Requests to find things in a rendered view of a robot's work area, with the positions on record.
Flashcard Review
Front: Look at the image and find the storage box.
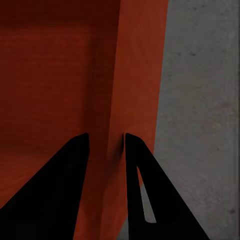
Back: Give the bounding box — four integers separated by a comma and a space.
0, 0, 169, 240

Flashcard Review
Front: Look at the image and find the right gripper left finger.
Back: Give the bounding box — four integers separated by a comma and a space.
0, 133, 90, 240

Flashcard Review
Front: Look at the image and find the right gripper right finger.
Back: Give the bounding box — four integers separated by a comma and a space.
125, 133, 210, 240

